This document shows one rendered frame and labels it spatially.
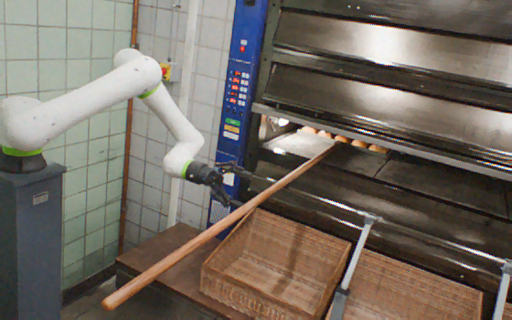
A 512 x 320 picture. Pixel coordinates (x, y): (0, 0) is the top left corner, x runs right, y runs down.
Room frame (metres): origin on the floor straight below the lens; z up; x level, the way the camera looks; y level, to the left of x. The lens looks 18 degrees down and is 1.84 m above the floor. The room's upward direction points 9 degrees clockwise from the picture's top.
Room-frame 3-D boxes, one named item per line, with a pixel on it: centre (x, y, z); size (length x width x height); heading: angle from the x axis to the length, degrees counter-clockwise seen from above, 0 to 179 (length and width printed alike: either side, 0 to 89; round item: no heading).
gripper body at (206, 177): (1.59, 0.16, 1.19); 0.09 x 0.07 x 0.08; 65
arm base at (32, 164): (1.41, 0.86, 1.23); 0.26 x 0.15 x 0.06; 66
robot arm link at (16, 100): (1.37, 0.81, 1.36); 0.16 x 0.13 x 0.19; 35
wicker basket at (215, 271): (1.76, -0.19, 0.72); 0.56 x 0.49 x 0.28; 65
